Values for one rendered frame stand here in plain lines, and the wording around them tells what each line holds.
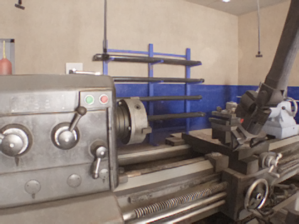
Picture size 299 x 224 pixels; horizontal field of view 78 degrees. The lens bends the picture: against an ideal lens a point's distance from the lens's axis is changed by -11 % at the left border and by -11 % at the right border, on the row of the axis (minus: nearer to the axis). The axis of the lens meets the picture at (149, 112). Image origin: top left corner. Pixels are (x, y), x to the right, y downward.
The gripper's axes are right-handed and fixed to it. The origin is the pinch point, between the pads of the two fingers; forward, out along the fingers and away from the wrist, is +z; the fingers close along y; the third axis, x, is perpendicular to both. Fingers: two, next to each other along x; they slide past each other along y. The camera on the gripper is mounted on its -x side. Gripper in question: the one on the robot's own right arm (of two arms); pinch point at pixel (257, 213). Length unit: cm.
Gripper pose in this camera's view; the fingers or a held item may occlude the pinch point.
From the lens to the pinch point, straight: 123.2
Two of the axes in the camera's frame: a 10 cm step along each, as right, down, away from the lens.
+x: 8.8, -2.3, 4.2
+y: 1.6, 9.7, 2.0
